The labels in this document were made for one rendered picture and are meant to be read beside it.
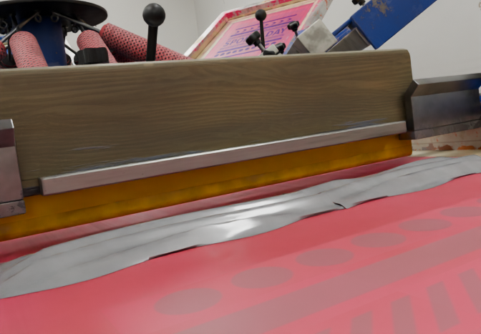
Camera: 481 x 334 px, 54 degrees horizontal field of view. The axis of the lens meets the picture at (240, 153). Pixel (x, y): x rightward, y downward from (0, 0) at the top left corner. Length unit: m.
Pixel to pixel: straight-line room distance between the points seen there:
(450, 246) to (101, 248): 0.15
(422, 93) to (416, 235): 0.25
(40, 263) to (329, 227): 0.13
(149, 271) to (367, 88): 0.28
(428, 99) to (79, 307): 0.36
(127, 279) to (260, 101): 0.19
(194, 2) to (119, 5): 0.78
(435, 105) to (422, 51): 2.34
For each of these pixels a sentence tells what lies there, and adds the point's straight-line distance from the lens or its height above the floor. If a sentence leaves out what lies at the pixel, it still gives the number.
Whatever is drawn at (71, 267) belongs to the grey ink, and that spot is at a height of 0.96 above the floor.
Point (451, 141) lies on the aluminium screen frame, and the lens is 0.54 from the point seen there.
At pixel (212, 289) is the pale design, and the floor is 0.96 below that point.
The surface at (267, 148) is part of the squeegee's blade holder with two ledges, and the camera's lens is 0.34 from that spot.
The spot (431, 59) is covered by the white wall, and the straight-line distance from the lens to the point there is 2.77.
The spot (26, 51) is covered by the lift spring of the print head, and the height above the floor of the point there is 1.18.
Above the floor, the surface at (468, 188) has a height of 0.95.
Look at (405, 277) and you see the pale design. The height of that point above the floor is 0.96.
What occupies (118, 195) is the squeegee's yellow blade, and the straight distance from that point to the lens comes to 0.32.
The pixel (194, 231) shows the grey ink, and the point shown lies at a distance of 0.24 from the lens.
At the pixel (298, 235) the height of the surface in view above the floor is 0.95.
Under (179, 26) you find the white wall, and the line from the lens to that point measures 4.97.
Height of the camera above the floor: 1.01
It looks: 4 degrees down
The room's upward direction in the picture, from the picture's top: 7 degrees counter-clockwise
